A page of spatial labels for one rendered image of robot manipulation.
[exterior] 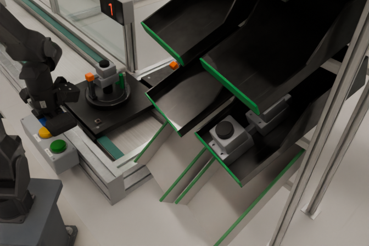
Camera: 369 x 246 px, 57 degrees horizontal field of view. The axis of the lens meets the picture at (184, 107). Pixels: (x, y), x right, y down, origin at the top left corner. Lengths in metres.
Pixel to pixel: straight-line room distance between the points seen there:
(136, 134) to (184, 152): 0.28
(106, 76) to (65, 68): 0.35
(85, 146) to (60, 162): 0.08
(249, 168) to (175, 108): 0.20
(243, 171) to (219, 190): 0.17
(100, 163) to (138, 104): 0.23
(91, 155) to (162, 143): 0.21
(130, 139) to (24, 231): 0.42
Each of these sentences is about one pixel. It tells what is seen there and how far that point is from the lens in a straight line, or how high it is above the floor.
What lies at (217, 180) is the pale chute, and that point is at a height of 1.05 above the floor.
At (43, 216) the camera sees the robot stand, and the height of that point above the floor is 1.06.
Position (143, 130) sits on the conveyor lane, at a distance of 1.04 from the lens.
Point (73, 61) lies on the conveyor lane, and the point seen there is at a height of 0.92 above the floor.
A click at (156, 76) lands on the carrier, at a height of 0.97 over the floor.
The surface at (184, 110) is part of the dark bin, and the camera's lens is 0.67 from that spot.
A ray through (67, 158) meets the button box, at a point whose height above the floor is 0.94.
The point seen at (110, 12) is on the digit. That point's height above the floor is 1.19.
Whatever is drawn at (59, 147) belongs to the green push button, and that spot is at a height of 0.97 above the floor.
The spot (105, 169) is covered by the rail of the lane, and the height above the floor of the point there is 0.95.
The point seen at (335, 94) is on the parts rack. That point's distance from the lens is 0.55.
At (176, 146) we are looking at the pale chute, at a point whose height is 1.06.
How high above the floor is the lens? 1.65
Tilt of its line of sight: 41 degrees down
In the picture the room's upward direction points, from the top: 3 degrees clockwise
